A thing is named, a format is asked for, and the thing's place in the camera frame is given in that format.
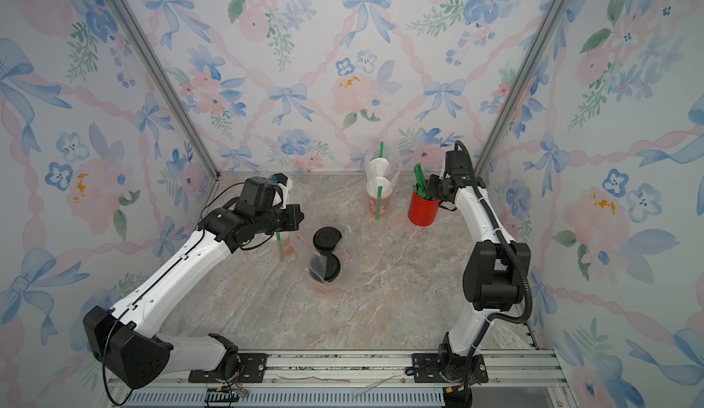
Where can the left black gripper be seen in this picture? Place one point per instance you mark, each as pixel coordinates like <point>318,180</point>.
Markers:
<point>294,210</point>

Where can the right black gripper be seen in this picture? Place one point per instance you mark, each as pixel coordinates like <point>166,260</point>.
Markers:
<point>432,188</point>

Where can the red cup black lid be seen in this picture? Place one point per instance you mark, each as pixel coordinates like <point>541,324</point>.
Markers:
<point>324,267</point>
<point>326,239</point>

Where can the red cup white lid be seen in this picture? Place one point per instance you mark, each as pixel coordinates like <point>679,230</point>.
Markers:
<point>379,167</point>

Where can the white lid cup back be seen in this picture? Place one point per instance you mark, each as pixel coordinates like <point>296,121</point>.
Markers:
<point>371,187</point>

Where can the clear plastic carrier bag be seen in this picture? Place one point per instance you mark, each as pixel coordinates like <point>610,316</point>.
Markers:
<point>271,235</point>

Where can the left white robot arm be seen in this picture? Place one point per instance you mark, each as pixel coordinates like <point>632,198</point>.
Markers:
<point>126,337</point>

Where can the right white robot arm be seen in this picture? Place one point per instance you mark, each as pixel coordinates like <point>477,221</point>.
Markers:
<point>495,281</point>

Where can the green wrapped straws bundle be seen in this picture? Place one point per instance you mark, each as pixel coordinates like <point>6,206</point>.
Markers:
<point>421,184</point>

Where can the red straw holder cup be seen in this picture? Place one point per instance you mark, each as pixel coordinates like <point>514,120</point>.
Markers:
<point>422,212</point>

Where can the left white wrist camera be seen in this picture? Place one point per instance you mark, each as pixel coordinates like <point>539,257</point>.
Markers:
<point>282,190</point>

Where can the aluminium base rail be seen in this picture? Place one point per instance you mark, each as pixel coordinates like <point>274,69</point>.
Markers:
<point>364,378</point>

